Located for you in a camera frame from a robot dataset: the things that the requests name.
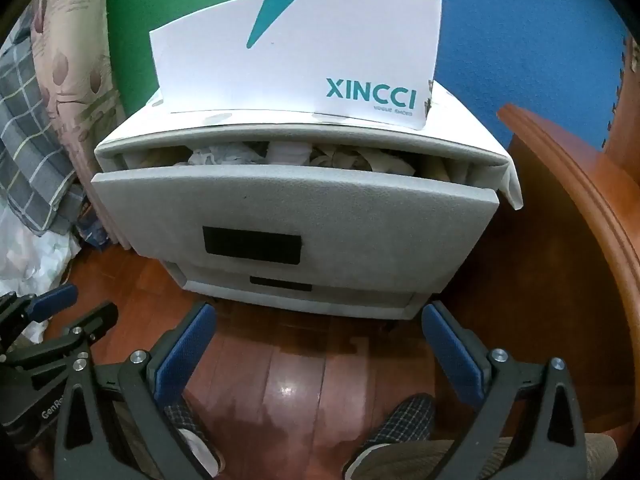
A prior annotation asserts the floral quilt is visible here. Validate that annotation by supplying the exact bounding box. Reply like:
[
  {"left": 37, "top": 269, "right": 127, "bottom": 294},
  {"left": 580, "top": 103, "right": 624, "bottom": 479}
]
[{"left": 27, "top": 0, "right": 123, "bottom": 201}]

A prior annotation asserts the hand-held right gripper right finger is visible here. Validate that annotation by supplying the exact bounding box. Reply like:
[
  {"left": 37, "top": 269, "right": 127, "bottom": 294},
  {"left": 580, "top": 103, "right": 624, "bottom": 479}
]
[{"left": 421, "top": 302, "right": 587, "bottom": 480}]

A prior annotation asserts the blue foam mat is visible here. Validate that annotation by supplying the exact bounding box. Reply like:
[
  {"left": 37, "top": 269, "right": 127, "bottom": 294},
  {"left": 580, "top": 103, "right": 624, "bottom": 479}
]
[{"left": 320, "top": 0, "right": 636, "bottom": 151}]

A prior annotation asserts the blue printed packet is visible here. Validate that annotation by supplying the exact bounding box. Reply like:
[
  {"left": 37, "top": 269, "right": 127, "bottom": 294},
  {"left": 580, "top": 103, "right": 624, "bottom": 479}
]
[{"left": 75, "top": 202, "right": 113, "bottom": 251}]

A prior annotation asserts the white cardboard box teal print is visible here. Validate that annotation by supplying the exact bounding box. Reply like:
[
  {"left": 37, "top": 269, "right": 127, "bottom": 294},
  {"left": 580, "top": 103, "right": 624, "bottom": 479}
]
[{"left": 149, "top": 0, "right": 443, "bottom": 130}]

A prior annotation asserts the brown wooden furniture panel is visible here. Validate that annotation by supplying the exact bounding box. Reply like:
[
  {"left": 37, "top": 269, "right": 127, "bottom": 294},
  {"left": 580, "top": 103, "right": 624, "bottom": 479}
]
[{"left": 496, "top": 104, "right": 640, "bottom": 441}]

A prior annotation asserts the white drawer cabinet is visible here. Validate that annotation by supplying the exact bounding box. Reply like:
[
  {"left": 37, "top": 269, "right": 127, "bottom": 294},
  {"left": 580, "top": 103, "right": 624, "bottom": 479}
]
[{"left": 94, "top": 80, "right": 525, "bottom": 321}]

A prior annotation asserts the grey low drawer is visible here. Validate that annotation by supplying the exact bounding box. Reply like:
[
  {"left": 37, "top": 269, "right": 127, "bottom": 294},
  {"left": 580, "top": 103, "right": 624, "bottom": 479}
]
[{"left": 162, "top": 259, "right": 441, "bottom": 311}]

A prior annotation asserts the white crumpled plastic bag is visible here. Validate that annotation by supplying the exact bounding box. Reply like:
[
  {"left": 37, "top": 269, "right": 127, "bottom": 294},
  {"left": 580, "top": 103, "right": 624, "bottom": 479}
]
[{"left": 0, "top": 205, "right": 83, "bottom": 341}]

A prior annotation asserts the person's left plaid slipper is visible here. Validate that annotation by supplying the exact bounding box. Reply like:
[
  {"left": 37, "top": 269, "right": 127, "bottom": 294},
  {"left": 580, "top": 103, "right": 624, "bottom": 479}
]
[{"left": 162, "top": 400, "right": 223, "bottom": 478}]

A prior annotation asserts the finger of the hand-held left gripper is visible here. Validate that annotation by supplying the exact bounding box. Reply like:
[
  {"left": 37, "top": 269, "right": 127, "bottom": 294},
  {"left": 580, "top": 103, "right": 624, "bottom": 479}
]
[
  {"left": 20, "top": 302, "right": 121, "bottom": 391},
  {"left": 0, "top": 284, "right": 79, "bottom": 341}
]

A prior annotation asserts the pile of pale underwear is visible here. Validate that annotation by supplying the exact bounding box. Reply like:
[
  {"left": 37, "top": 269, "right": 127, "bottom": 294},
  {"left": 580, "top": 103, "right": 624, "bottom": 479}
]
[{"left": 170, "top": 141, "right": 426, "bottom": 177}]

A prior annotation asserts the green foam mat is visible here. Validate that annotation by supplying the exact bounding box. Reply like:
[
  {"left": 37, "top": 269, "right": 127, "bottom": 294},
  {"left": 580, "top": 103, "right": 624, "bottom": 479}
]
[{"left": 102, "top": 0, "right": 333, "bottom": 121}]

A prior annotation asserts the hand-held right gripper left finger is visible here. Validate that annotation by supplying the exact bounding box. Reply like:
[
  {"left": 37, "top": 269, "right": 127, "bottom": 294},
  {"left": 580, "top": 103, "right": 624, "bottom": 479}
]
[{"left": 52, "top": 302, "right": 218, "bottom": 480}]

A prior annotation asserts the grey plaid blanket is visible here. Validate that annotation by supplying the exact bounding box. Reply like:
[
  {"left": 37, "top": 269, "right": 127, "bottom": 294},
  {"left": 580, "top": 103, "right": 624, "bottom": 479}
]
[{"left": 0, "top": 35, "right": 88, "bottom": 236}]

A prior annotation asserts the person's plaid slipper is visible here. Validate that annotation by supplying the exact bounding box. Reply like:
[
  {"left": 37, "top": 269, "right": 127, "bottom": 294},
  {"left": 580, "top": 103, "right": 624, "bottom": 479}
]
[
  {"left": 162, "top": 400, "right": 223, "bottom": 478},
  {"left": 345, "top": 394, "right": 437, "bottom": 471}
]

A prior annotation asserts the person's right plaid slipper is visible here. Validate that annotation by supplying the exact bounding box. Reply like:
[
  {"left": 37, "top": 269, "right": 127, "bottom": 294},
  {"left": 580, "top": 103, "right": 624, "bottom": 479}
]
[{"left": 345, "top": 394, "right": 437, "bottom": 471}]

